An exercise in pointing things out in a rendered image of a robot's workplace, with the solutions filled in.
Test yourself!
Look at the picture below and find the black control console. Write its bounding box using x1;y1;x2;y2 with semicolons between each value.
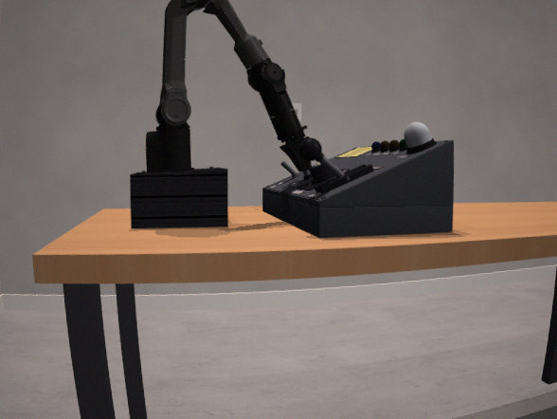
262;122;454;238

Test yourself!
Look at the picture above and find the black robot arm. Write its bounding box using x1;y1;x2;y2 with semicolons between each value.
146;0;294;173

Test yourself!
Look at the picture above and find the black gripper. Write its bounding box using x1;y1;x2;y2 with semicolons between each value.
270;109;312;172

